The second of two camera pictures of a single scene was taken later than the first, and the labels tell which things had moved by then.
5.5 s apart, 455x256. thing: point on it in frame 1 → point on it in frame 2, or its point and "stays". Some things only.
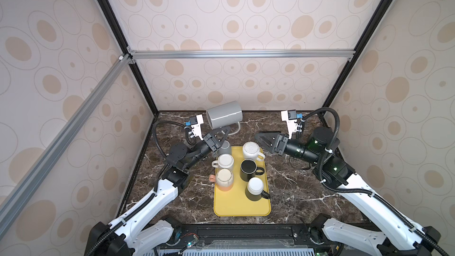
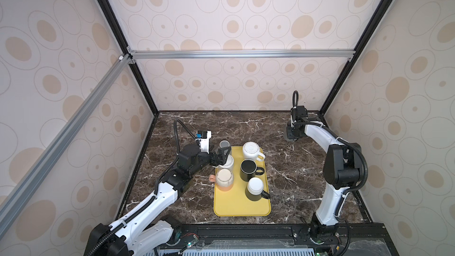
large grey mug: x=224 y=115 → x=285 y=134
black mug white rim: x=249 y=169 stays
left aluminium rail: x=12 y=201 stays
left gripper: x=214 y=145 → x=215 y=162
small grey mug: x=225 y=148 stays
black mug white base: x=254 y=190 stays
